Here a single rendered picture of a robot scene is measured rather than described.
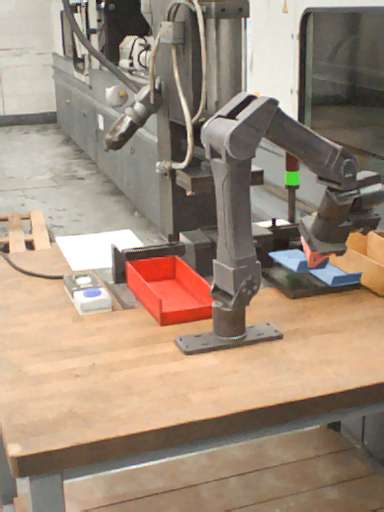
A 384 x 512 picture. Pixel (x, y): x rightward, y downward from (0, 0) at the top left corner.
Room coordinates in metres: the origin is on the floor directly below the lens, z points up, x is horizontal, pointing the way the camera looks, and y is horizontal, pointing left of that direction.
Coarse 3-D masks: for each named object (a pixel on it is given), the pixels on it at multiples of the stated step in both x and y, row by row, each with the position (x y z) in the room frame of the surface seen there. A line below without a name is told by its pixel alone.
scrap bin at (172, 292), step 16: (176, 256) 1.68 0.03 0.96; (128, 272) 1.63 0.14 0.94; (144, 272) 1.66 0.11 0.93; (160, 272) 1.67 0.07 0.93; (176, 272) 1.68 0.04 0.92; (192, 272) 1.57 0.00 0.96; (128, 288) 1.64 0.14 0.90; (144, 288) 1.51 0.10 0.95; (160, 288) 1.62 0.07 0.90; (176, 288) 1.62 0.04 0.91; (192, 288) 1.58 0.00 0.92; (208, 288) 1.48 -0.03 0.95; (144, 304) 1.52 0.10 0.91; (160, 304) 1.41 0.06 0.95; (176, 304) 1.52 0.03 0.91; (192, 304) 1.52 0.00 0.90; (208, 304) 1.49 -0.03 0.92; (160, 320) 1.42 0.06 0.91; (176, 320) 1.43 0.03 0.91; (192, 320) 1.44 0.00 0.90
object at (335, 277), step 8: (328, 264) 1.70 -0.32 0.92; (312, 272) 1.65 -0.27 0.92; (320, 272) 1.65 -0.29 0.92; (328, 272) 1.65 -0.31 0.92; (336, 272) 1.65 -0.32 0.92; (344, 272) 1.64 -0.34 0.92; (352, 272) 1.57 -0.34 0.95; (360, 272) 1.57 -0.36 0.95; (320, 280) 1.60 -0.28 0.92; (328, 280) 1.59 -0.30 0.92; (336, 280) 1.56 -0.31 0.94; (344, 280) 1.57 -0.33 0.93; (352, 280) 1.58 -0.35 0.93
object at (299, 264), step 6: (276, 252) 1.68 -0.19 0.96; (282, 252) 1.68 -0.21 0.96; (288, 252) 1.68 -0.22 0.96; (294, 252) 1.67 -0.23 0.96; (300, 252) 1.67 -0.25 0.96; (282, 258) 1.63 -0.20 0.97; (288, 258) 1.63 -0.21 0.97; (294, 258) 1.63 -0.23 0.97; (300, 258) 1.63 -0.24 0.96; (288, 264) 1.59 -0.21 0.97; (294, 264) 1.59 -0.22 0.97; (300, 264) 1.54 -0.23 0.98; (306, 264) 1.54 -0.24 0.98; (318, 264) 1.55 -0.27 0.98; (324, 264) 1.56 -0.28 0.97; (294, 270) 1.55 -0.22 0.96; (300, 270) 1.55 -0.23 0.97; (306, 270) 1.55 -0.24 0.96
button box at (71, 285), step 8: (24, 272) 1.76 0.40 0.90; (32, 272) 1.74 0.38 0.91; (88, 272) 1.67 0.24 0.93; (64, 280) 1.64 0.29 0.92; (72, 280) 1.62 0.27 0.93; (96, 280) 1.61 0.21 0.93; (64, 288) 1.64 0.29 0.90; (72, 288) 1.57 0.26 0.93; (80, 288) 1.57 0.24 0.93; (88, 288) 1.57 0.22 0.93; (96, 288) 1.57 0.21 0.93; (72, 296) 1.56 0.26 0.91
